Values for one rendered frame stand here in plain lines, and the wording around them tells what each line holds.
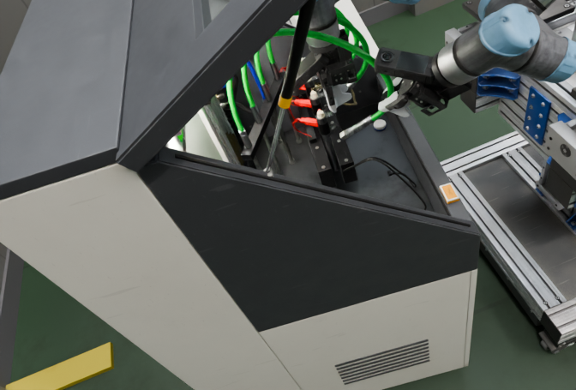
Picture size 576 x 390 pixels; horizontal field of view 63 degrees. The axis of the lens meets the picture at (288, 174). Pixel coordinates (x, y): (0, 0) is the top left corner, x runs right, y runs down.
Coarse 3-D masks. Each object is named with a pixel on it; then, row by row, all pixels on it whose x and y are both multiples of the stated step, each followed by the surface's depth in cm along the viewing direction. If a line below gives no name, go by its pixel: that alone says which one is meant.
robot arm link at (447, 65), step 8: (448, 48) 80; (440, 56) 81; (448, 56) 79; (440, 64) 81; (448, 64) 80; (456, 64) 78; (448, 72) 80; (456, 72) 79; (464, 72) 85; (448, 80) 82; (456, 80) 81; (464, 80) 80
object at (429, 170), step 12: (384, 84) 147; (408, 108) 137; (396, 120) 141; (408, 120) 134; (396, 132) 147; (408, 132) 131; (420, 132) 130; (408, 144) 135; (420, 144) 127; (408, 156) 140; (420, 156) 125; (432, 156) 124; (420, 168) 129; (432, 168) 121; (420, 180) 134; (432, 180) 119; (444, 180) 118; (432, 192) 123; (432, 204) 128; (444, 204) 114; (456, 204) 113; (456, 216) 111; (468, 216) 110
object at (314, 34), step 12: (276, 36) 93; (312, 36) 91; (324, 36) 90; (348, 48) 91; (372, 60) 92; (228, 84) 105; (228, 96) 108; (240, 120) 115; (372, 120) 105; (240, 132) 117
